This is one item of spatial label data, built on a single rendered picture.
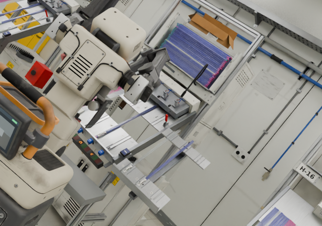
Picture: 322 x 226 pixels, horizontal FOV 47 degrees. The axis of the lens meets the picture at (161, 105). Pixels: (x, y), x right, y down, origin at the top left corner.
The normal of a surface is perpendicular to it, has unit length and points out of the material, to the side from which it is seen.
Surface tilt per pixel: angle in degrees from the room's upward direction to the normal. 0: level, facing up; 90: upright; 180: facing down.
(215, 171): 90
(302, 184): 90
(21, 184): 90
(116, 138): 44
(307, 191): 90
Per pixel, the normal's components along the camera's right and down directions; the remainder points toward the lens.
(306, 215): 0.14, -0.73
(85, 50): -0.06, -0.13
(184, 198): -0.41, -0.24
